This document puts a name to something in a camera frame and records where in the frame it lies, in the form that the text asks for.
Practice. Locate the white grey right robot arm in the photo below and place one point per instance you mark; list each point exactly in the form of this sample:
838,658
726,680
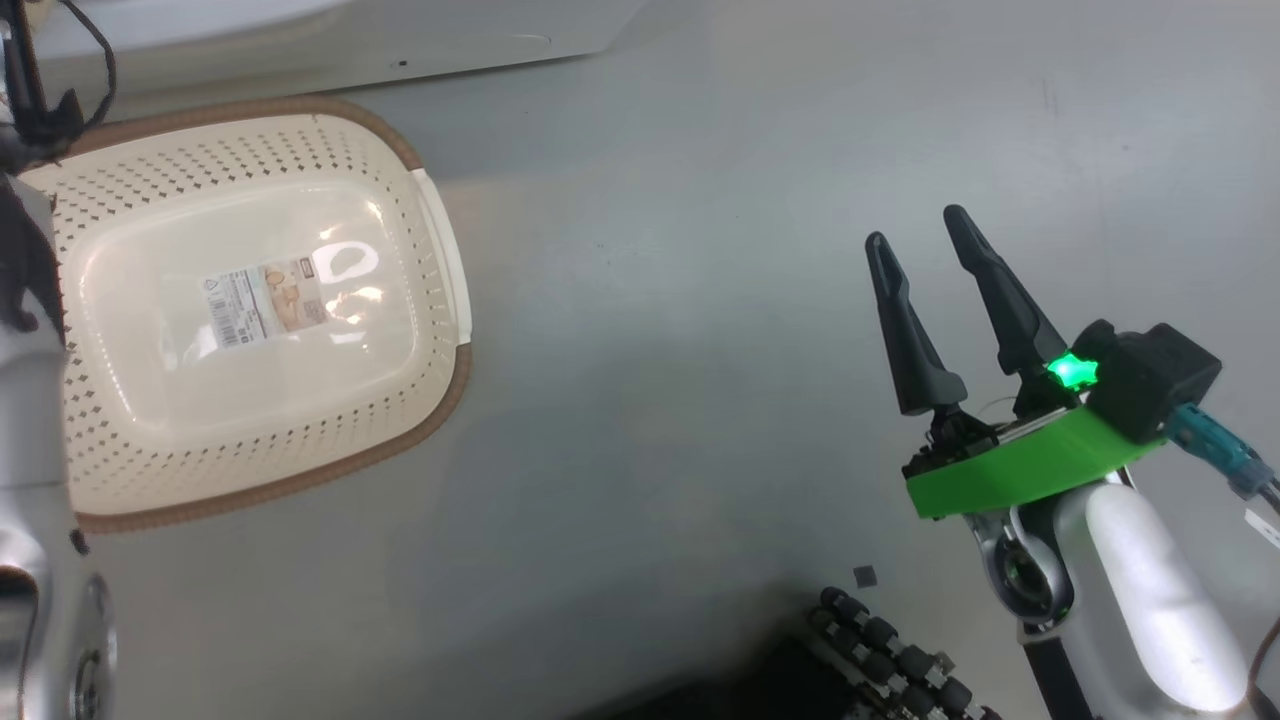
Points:
1150,600

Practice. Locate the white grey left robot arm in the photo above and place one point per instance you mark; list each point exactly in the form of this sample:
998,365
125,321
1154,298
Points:
30,450

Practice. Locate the small black square chip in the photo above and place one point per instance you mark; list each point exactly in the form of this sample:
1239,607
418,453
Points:
865,576

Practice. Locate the cream perforated basket brown rim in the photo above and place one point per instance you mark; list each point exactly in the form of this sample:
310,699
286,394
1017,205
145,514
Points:
120,460

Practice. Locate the white front-load washing machine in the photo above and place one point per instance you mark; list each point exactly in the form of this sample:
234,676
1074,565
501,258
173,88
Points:
300,40

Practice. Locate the white product label in basket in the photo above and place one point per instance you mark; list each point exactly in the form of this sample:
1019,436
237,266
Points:
265,305

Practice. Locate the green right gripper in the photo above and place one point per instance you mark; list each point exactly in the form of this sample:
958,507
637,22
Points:
1030,465

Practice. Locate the black roller omni wheel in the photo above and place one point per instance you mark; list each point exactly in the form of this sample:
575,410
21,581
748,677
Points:
900,650

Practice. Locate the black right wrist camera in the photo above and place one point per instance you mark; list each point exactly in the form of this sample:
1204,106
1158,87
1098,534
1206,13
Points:
1150,380

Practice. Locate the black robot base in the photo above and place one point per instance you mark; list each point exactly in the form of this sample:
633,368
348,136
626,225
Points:
720,690

